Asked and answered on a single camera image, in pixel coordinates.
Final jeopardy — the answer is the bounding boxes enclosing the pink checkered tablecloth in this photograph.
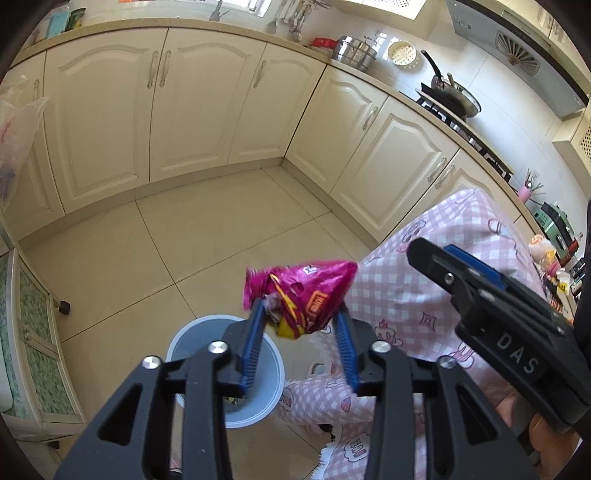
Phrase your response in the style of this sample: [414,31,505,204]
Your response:
[277,188,561,480]

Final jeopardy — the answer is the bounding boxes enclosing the hanging steel utensils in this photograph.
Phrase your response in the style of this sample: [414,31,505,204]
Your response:
[265,0,333,40]

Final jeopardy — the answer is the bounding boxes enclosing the black-handled frying pan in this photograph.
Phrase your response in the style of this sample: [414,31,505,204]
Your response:
[420,50,482,118]

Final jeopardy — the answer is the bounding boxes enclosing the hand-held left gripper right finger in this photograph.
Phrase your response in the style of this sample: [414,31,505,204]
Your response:
[333,308,541,480]

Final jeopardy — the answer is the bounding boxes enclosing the black gas stove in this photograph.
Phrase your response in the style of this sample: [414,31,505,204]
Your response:
[402,88,515,183]

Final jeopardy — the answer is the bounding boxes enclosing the cream base cabinet unit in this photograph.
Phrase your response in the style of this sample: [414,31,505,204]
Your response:
[0,21,546,245]

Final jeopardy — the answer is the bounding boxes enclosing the pink utensil cup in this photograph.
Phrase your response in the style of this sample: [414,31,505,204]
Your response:
[518,168,546,204]

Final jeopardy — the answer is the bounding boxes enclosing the person's right hand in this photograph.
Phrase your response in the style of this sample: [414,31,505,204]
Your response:
[529,413,580,467]

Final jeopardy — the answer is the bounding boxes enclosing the clear plastic bag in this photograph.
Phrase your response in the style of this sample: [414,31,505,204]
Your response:
[0,76,51,208]

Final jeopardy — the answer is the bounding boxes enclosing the green patterned storage cabinet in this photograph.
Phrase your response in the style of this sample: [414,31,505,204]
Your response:
[0,249,88,444]

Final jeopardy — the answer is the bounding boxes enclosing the cream round strainer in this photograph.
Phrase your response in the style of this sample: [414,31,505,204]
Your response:
[387,41,419,70]

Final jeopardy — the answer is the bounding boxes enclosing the green countertop appliance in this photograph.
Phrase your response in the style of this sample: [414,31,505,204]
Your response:
[531,202,578,259]

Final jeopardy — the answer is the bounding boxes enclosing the clear bag of food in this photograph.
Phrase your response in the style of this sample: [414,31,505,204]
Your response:
[529,234,559,268]

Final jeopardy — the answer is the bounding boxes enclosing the pale blue waste bin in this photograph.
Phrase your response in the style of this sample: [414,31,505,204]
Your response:
[165,315,286,429]

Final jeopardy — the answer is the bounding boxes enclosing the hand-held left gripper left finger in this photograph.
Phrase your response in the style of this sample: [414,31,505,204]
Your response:
[53,299,267,480]

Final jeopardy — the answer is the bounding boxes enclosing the magenta snack bag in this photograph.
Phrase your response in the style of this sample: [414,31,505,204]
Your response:
[243,259,359,341]

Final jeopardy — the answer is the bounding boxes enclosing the stacked steel pots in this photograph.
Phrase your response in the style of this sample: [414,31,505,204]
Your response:
[331,36,378,71]

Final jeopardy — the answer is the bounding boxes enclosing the silver range hood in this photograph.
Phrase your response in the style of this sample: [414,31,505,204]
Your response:
[445,0,589,118]

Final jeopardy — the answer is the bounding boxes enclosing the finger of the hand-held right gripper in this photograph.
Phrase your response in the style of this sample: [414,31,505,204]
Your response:
[444,244,507,288]
[407,237,486,320]

